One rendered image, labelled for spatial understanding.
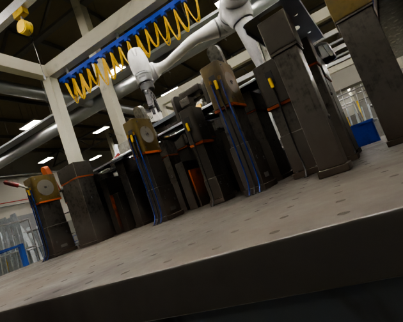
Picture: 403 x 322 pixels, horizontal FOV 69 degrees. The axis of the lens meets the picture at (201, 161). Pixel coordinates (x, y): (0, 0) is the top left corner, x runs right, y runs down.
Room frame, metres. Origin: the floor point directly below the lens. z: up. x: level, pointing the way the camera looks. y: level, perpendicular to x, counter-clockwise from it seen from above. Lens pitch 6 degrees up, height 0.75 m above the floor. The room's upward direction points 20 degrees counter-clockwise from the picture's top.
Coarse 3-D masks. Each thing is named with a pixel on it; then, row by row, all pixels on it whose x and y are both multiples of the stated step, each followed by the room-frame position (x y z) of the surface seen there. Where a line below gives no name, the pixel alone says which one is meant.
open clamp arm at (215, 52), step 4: (208, 48) 0.78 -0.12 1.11; (212, 48) 0.77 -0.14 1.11; (216, 48) 0.77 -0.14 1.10; (220, 48) 0.78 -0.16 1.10; (208, 52) 0.78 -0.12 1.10; (212, 52) 0.78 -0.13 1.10; (216, 52) 0.77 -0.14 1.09; (220, 52) 0.77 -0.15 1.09; (208, 56) 0.79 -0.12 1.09; (212, 56) 0.78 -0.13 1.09; (216, 56) 0.78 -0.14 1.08; (220, 56) 0.77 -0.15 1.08; (224, 56) 0.79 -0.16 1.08; (212, 60) 0.79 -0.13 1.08; (220, 60) 0.78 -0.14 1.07; (224, 60) 0.78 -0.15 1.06
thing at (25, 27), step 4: (20, 8) 2.91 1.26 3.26; (24, 8) 2.93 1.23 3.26; (16, 12) 2.94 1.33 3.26; (20, 12) 2.92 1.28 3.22; (24, 12) 2.92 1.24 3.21; (28, 12) 2.96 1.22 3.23; (16, 16) 2.95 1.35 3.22; (20, 16) 2.96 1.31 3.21; (24, 16) 2.97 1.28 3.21; (20, 20) 2.91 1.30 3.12; (24, 20) 2.90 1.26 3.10; (20, 24) 2.92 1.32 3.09; (24, 24) 2.90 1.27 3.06; (28, 24) 2.93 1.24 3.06; (32, 24) 2.97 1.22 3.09; (20, 28) 2.92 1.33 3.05; (24, 28) 2.91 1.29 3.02; (28, 28) 2.93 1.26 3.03; (32, 28) 2.97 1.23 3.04; (20, 32) 2.93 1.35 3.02; (24, 32) 2.93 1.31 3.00; (28, 32) 2.96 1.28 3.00; (32, 32) 2.99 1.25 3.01; (36, 52) 2.94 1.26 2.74; (44, 76) 2.94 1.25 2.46
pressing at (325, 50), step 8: (320, 48) 0.76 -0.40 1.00; (328, 48) 0.78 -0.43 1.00; (320, 56) 0.83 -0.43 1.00; (328, 56) 0.86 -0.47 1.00; (256, 80) 0.84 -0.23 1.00; (240, 88) 0.82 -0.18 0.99; (248, 88) 0.89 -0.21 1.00; (256, 88) 0.92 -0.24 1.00; (208, 104) 0.88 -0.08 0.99; (208, 112) 1.00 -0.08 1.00; (208, 120) 1.08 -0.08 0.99; (168, 128) 1.01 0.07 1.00; (176, 128) 1.06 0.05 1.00; (160, 136) 1.09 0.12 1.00; (176, 136) 1.21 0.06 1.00; (128, 152) 1.12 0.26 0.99; (112, 160) 1.18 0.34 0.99; (104, 168) 1.31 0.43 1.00; (112, 168) 1.38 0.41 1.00
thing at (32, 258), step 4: (24, 236) 12.98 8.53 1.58; (8, 240) 13.21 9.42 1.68; (28, 240) 13.08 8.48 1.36; (16, 244) 13.30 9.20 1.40; (28, 244) 13.01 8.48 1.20; (32, 248) 13.11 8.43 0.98; (4, 252) 13.47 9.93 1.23; (28, 252) 13.04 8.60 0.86; (32, 252) 13.03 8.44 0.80; (28, 256) 13.00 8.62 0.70; (32, 256) 12.97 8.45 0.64; (12, 260) 13.35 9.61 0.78; (32, 260) 13.07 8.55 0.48; (36, 260) 13.09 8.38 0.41
